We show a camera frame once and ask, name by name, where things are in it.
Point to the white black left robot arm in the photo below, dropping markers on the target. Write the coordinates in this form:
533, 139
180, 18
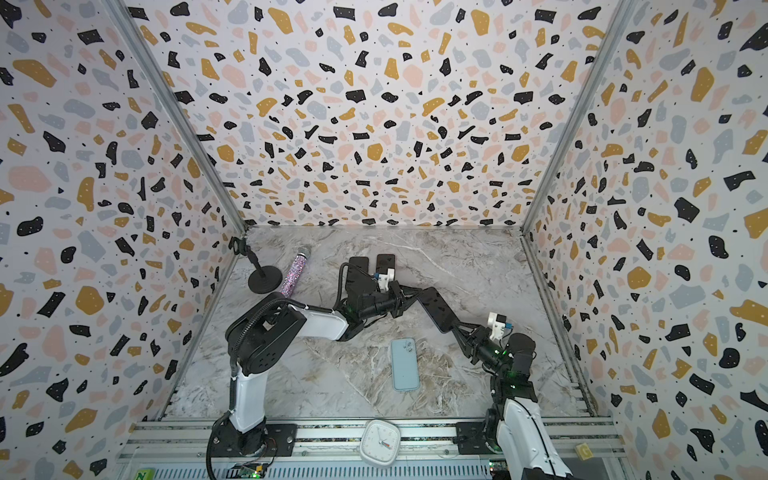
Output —
260, 337

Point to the aluminium frame post left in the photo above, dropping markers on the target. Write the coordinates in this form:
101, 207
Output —
121, 18

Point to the black phone case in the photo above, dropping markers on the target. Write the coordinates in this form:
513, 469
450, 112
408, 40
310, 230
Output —
358, 268

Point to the black round microphone stand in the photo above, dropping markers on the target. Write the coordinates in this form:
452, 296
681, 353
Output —
264, 279

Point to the blue smartphone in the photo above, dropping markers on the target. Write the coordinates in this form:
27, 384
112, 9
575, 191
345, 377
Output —
438, 310

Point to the light blue phone case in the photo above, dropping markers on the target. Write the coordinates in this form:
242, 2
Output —
404, 360

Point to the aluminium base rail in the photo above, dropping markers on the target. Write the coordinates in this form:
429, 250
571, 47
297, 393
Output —
453, 448

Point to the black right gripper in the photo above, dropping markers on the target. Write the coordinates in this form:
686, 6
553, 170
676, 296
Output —
462, 331

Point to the aluminium frame post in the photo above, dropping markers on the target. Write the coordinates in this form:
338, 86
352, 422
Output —
616, 26
121, 18

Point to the purple glitter microphone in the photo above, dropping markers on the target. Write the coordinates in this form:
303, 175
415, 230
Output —
291, 278

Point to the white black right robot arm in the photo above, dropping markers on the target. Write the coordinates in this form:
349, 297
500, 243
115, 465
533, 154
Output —
512, 426

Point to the aluminium frame post right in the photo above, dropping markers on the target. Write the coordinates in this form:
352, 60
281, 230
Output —
616, 26

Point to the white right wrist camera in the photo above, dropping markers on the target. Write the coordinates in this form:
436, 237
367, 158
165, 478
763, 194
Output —
498, 325

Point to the pink silicone phone case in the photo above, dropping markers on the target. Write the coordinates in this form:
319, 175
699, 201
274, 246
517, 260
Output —
385, 263

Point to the white square clock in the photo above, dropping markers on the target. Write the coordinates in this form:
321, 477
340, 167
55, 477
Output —
380, 443

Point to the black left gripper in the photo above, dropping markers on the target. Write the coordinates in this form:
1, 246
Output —
396, 297

